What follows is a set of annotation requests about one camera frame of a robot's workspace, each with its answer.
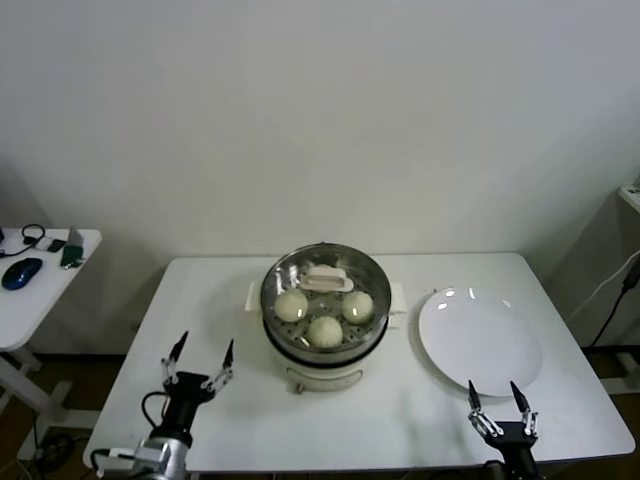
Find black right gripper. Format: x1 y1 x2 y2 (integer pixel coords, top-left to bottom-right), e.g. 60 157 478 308
466 378 542 480

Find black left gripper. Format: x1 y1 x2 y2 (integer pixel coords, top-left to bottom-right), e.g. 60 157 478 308
159 329 236 436

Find white steamed baozi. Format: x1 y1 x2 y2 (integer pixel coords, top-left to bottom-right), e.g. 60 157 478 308
306 314 345 349
274 291 310 323
341 291 375 324

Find glass pot lid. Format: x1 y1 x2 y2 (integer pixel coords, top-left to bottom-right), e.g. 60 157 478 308
260 243 393 354

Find blue computer mouse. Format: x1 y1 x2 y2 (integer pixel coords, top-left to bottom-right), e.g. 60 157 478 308
1 257 44 291

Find stainless steel steamer basket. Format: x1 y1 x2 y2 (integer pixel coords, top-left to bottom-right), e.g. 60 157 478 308
259 243 394 366

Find white round plate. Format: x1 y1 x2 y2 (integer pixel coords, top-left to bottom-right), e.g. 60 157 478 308
409 286 545 400

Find white stand base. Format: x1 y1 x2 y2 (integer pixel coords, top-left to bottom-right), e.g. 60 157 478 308
597 349 640 397

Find white electric cooking pot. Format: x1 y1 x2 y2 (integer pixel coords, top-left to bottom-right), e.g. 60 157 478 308
244 281 407 397

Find white side table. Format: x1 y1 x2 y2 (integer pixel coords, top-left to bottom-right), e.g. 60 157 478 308
0 228 104 441

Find green and grey object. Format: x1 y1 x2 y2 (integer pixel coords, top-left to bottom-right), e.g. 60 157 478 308
60 224 89 272

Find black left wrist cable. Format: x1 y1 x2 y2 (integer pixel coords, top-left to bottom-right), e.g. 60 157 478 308
141 391 169 431

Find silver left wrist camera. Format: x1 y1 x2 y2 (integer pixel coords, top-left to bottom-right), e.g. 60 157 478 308
89 439 169 479

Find black floor cables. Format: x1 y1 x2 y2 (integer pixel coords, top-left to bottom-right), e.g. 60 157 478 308
17 414 94 474

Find white power cable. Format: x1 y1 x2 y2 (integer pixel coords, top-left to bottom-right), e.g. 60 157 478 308
571 249 640 321

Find black power cable with plug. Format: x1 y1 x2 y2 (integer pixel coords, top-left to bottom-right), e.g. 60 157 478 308
591 259 640 349

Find black headset with cable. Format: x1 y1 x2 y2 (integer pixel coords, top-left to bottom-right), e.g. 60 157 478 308
0 223 49 259

